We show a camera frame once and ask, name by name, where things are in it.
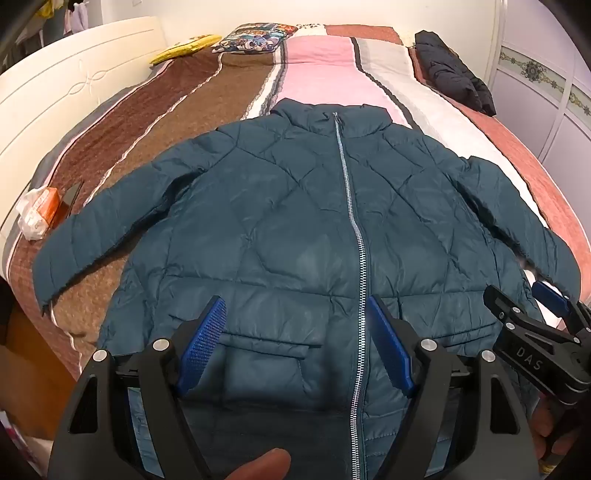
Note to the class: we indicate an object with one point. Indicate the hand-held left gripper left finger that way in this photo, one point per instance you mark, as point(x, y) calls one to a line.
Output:
point(204, 339)

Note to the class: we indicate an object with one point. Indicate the person's left hand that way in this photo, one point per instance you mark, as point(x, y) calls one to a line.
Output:
point(265, 466)

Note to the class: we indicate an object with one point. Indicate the white ornamented wardrobe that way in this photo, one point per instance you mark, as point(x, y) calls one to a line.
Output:
point(540, 78)

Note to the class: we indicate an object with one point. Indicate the black puffer jacket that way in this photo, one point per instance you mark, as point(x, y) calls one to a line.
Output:
point(450, 74)

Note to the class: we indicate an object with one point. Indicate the person's right hand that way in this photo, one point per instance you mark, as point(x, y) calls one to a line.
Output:
point(556, 438)

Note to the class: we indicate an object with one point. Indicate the pink hanging garment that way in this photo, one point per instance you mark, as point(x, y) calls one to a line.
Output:
point(76, 16)

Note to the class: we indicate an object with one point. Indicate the striped brown pink blanket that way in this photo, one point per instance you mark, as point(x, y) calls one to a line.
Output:
point(184, 106)

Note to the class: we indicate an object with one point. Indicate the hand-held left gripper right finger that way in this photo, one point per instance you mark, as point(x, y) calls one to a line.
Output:
point(388, 344)

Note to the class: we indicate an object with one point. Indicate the white bed headboard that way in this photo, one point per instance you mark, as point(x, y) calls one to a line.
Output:
point(69, 78)

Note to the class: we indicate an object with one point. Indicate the teal quilted puffer jacket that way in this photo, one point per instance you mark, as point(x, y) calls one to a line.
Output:
point(277, 221)

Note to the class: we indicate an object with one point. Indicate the black smartphone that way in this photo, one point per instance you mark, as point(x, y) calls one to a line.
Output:
point(71, 198)

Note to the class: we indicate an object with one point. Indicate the orange tissue pack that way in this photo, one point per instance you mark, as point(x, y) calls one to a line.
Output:
point(39, 212)

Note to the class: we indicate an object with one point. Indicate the colourful printed pillow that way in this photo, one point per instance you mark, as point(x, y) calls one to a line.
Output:
point(256, 39)

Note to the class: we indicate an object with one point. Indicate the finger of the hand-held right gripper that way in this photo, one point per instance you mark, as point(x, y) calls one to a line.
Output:
point(512, 314)
point(551, 297)

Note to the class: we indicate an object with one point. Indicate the brown cardboard box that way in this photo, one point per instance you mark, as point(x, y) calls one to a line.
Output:
point(32, 369)

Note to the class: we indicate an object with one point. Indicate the yellow pillow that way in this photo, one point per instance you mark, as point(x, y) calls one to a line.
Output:
point(182, 48)

